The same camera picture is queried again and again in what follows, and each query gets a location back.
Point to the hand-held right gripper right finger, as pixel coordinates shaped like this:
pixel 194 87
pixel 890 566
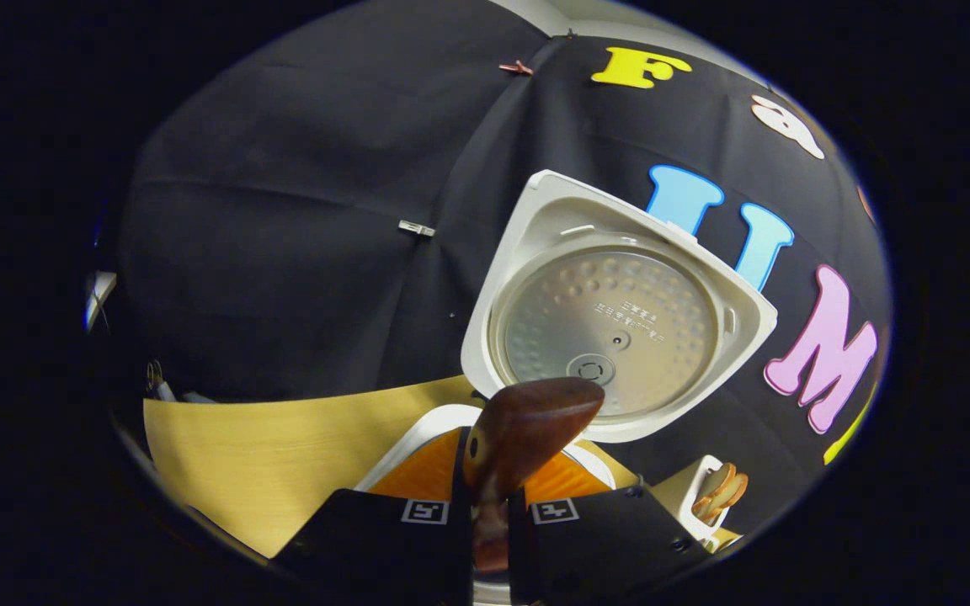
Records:
pixel 603 547

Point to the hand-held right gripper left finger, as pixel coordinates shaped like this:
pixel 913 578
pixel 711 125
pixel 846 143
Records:
pixel 384 547

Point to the brown wooden spoon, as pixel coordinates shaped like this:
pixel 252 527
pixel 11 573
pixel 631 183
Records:
pixel 527 421

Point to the white rice cooker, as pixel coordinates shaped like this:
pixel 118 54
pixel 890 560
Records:
pixel 535 219

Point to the white toaster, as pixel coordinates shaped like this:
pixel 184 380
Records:
pixel 677 497

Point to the toasted bread slice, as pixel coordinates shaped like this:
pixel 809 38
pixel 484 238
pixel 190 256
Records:
pixel 714 484
pixel 733 497

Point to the silver clip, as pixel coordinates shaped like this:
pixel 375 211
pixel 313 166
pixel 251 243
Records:
pixel 416 228

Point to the black backdrop cloth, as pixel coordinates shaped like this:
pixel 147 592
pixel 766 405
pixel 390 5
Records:
pixel 283 210

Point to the red clip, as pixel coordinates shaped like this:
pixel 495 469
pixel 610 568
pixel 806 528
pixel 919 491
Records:
pixel 516 67

